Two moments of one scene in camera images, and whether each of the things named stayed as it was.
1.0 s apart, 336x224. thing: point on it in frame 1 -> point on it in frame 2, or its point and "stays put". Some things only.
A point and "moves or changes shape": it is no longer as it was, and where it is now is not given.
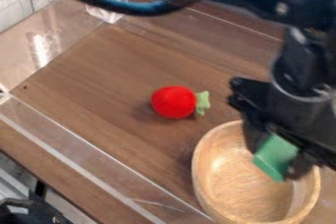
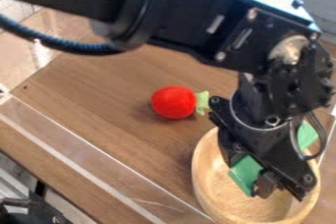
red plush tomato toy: (177, 102) stays put
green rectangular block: (275, 157) moves or changes shape
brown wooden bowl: (235, 191) stays put
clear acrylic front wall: (49, 162) stays put
